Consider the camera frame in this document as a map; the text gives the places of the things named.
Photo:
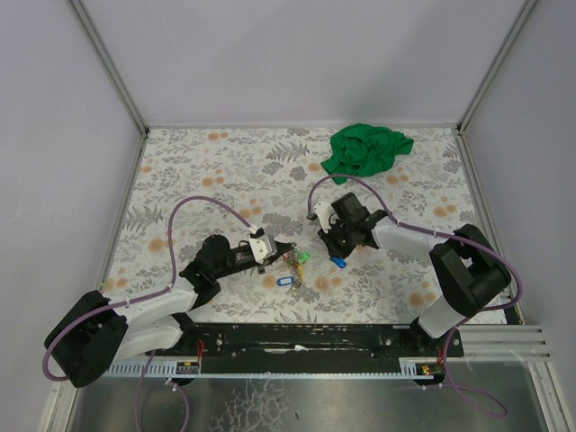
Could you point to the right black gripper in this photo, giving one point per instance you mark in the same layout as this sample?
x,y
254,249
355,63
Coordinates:
x,y
336,240

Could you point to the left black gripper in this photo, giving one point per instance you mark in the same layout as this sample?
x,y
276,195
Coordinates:
x,y
277,250

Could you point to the blue tag key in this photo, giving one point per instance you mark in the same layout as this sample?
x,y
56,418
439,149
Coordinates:
x,y
339,262

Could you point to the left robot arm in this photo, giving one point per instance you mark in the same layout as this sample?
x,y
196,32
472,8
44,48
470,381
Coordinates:
x,y
100,330

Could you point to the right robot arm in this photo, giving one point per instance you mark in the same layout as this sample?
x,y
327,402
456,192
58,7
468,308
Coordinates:
x,y
468,273

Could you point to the green crumpled cloth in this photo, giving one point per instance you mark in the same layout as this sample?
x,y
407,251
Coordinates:
x,y
364,150

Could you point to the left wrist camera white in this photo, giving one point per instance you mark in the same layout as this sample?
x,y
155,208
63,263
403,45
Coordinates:
x,y
262,246

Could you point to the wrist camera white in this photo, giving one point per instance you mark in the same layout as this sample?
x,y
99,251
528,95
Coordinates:
x,y
321,212
262,246

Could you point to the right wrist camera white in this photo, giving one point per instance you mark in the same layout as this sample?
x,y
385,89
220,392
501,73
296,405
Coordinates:
x,y
321,212

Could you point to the blue key tag on ring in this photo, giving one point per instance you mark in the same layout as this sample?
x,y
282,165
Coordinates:
x,y
285,281

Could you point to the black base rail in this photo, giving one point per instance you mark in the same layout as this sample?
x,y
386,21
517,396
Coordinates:
x,y
226,348

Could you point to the grey cable duct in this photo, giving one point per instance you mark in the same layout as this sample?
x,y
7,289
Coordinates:
x,y
156,369

